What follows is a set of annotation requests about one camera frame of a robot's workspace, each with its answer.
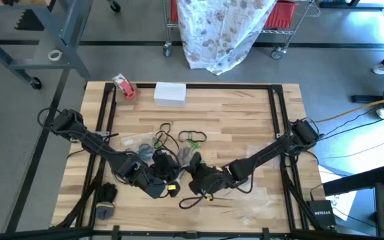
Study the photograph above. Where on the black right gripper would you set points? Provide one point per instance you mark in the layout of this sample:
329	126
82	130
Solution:
212	181

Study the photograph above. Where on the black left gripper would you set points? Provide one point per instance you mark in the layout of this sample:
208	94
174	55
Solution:
163	166

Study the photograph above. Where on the wide blue rubber band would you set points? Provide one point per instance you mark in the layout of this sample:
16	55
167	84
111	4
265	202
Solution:
143	151
150	155

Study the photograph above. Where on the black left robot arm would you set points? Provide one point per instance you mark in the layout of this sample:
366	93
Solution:
92	143

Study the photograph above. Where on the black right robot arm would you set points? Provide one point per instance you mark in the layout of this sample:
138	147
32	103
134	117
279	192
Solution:
268	150

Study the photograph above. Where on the green rubber band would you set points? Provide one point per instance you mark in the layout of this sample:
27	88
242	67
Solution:
193	145

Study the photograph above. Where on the white cardboard box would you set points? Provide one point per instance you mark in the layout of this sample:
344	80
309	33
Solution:
170	95

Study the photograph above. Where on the black grey work glove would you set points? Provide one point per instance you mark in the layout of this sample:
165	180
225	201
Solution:
107	195

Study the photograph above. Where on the red tape dispenser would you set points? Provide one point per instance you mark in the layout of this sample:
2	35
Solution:
127	90

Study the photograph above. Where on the white floral curtain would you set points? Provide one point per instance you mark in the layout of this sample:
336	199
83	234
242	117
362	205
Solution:
218	33

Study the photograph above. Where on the white paper sheet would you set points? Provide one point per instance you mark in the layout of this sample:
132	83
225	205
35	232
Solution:
343	203

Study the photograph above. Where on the red plastic bin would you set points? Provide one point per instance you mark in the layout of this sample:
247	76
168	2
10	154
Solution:
174	10
280	15

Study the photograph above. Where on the black metal beam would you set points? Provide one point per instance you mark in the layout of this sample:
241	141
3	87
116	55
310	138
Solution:
355	181

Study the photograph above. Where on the white tape roll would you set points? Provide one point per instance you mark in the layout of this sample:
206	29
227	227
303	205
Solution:
49	55

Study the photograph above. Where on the black stand foot bar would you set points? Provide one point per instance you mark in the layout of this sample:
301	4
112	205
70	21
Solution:
367	99
352	5

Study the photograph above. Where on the black jagged foam piece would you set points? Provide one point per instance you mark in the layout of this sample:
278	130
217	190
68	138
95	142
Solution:
32	21

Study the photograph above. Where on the person's shoe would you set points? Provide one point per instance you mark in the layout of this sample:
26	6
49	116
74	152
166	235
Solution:
382	69

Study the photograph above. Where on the black Netgear network switch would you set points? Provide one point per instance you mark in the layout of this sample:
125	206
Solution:
322	213

